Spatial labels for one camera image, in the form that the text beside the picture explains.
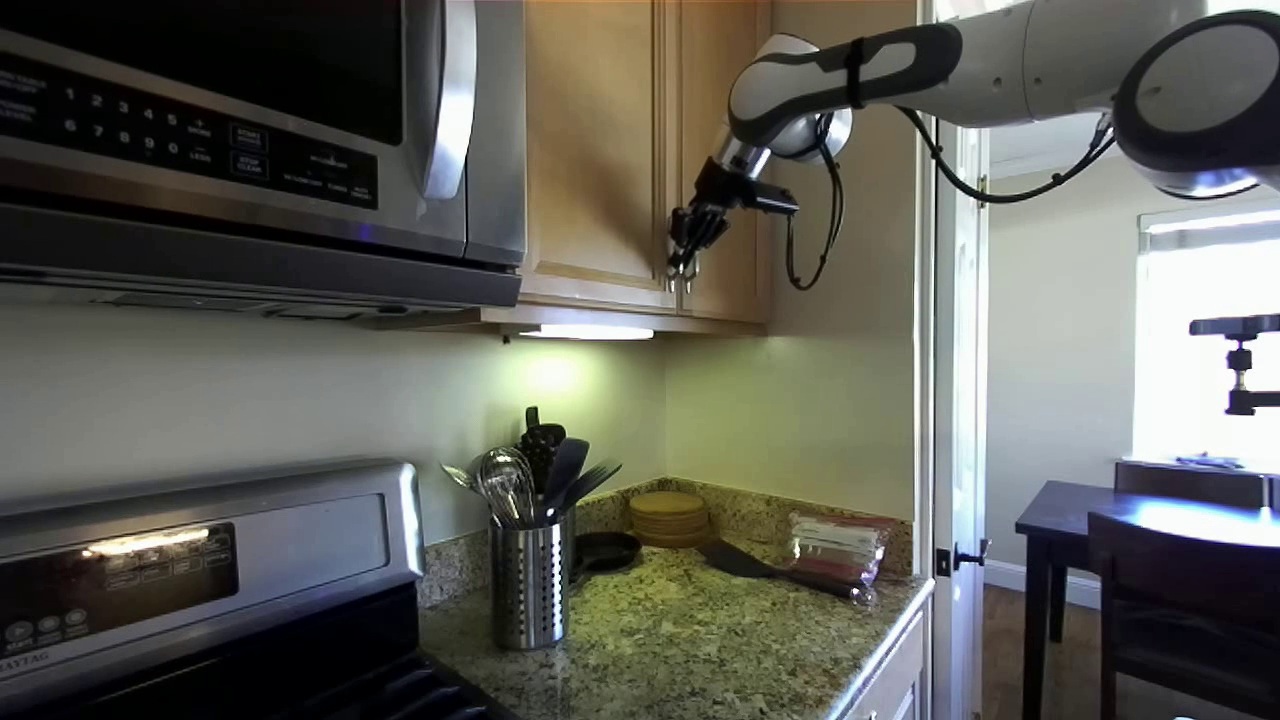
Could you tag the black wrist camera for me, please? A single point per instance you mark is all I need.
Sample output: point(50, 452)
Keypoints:
point(774, 203)

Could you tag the thin black utensil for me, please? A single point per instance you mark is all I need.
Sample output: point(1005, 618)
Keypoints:
point(598, 482)

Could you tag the ribbed steel utensil holder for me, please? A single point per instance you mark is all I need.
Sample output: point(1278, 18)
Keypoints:
point(529, 585)

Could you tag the wooden cupboard door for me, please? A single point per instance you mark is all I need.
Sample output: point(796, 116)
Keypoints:
point(594, 144)
point(755, 275)

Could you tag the stainless steel gas stove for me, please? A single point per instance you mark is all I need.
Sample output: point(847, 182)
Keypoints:
point(203, 585)

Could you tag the black kitchen utensil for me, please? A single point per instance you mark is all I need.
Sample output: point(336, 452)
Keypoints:
point(537, 436)

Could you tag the bright window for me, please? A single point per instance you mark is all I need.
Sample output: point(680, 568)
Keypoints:
point(1202, 361)

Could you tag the black plastic ladle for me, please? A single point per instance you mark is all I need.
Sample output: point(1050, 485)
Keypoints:
point(566, 464)

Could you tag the white base cabinet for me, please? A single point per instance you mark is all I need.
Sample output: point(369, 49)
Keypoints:
point(892, 683)

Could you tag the silver metal ladle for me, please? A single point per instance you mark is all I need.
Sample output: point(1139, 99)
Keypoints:
point(507, 485)

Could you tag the stainless steel microwave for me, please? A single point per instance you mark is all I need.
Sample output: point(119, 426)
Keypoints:
point(242, 134)

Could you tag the under cabinet light strip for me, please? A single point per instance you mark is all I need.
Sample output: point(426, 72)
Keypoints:
point(587, 335)

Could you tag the black camera on stand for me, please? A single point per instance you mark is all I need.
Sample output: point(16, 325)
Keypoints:
point(1243, 325)

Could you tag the black door latch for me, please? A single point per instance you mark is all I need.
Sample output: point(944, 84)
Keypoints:
point(957, 556)

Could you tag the white door frame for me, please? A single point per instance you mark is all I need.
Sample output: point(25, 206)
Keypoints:
point(962, 403)

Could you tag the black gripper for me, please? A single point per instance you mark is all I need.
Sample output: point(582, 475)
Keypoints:
point(714, 206)

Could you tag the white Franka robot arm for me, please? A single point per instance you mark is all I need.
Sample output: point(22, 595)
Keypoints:
point(1042, 60)

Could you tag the dark wooden table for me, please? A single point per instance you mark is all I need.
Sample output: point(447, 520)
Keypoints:
point(1145, 515)

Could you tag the black round dish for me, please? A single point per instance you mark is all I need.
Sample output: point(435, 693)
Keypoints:
point(607, 551)

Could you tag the dark wooden chair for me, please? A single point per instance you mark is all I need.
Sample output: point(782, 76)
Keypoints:
point(1187, 482)
point(1187, 612)

